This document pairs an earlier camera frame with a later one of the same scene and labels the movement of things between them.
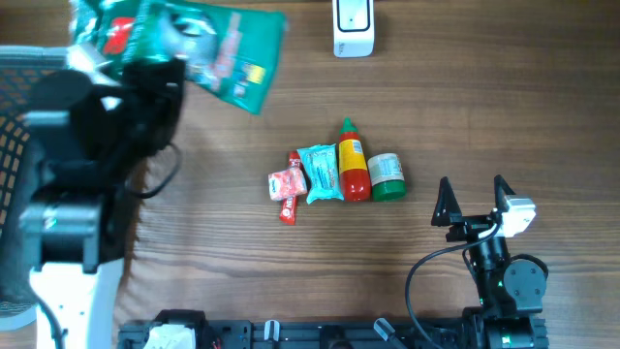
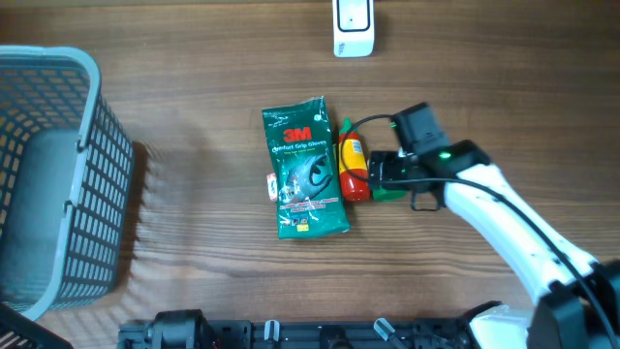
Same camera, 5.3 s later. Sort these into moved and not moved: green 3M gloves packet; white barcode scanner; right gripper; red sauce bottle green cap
Moved: right gripper; green 3M gloves packet
Not moved: white barcode scanner; red sauce bottle green cap
